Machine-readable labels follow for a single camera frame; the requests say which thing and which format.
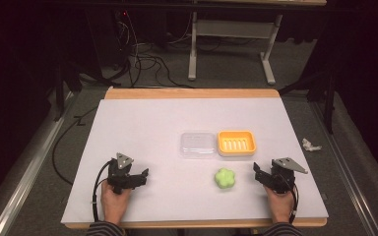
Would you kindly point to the black metal stand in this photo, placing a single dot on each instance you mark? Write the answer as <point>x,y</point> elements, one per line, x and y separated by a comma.
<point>60,88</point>
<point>329,98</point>

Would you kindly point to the white table mat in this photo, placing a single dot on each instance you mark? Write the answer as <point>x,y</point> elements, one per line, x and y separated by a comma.
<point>164,131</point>

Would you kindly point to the silver floor rail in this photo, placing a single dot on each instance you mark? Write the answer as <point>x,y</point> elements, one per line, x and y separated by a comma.
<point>344,164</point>
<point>26,167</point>

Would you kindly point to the white metal desk frame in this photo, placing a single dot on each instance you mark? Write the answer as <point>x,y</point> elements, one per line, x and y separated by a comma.
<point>193,49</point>

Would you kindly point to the clear plastic soap dish lid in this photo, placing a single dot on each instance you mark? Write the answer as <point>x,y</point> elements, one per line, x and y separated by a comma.
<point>197,145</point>

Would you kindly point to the yellow soap dish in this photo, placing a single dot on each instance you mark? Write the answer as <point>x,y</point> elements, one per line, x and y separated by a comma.
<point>237,143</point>

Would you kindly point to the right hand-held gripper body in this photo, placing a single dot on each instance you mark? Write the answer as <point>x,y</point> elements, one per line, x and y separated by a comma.
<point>283,175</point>

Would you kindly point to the green flower-shaped soap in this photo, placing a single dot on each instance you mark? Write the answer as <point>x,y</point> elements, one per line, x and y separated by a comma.
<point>225,178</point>

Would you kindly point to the person's right hand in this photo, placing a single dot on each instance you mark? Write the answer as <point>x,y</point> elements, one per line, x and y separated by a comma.
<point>280,205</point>

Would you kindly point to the person's left hand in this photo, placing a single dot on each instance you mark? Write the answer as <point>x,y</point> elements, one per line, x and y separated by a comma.
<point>113,205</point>

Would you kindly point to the crumpled white paper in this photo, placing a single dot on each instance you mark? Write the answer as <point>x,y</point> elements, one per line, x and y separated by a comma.
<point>310,145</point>

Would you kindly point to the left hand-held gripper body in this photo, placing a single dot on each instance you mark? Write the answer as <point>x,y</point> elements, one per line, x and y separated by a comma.
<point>120,173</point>

